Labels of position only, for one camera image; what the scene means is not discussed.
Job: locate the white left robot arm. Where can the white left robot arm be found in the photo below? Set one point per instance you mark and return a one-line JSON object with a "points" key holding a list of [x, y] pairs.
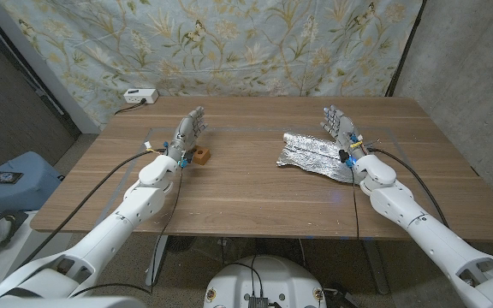
{"points": [[101, 244]]}

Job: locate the black backdrop pole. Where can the black backdrop pole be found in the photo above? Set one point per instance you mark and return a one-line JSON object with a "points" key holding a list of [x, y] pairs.
{"points": [[405, 47]]}

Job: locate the grey wall post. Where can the grey wall post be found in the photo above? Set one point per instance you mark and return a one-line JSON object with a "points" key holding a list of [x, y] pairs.
{"points": [[37, 60]]}

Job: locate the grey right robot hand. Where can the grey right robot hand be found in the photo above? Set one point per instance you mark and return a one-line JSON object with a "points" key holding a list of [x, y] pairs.
{"points": [[342, 128]]}

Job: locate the black round fan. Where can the black round fan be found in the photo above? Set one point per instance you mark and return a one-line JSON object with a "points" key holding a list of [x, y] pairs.
{"points": [[182, 244]]}

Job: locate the floral printed backdrop cloth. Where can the floral printed backdrop cloth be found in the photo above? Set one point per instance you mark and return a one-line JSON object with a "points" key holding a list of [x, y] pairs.
{"points": [[229, 43]]}

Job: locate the white floor platform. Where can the white floor platform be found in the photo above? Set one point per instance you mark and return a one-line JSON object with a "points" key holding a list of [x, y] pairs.
{"points": [[37, 239]]}

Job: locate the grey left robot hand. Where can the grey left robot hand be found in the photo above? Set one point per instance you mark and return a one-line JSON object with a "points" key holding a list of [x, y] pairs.
{"points": [[186, 132]]}

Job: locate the blue plastic container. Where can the blue plastic container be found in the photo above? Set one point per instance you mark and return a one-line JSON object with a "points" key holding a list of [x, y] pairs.
{"points": [[24, 188]]}

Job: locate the grey metal table leg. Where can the grey metal table leg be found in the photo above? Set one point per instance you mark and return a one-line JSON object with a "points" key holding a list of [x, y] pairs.
{"points": [[377, 269], [156, 265]]}

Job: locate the orange toy brick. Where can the orange toy brick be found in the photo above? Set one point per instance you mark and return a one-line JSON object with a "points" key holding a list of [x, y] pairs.
{"points": [[203, 156]]}

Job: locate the black box under table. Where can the black box under table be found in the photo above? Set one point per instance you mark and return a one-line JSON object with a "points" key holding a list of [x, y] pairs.
{"points": [[342, 299]]}

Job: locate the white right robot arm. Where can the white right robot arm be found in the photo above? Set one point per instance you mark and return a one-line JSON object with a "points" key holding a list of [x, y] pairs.
{"points": [[435, 239]]}

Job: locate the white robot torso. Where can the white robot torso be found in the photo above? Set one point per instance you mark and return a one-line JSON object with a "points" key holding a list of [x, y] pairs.
{"points": [[268, 278]]}

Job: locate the white power strip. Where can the white power strip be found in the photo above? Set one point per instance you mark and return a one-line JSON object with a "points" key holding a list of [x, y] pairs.
{"points": [[140, 96]]}

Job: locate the black flat device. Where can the black flat device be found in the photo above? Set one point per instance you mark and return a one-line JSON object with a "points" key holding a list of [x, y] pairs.
{"points": [[6, 177]]}

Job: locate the crinkled aluminum foil sheet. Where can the crinkled aluminum foil sheet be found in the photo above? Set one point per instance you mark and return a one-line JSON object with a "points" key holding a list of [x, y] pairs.
{"points": [[310, 156]]}

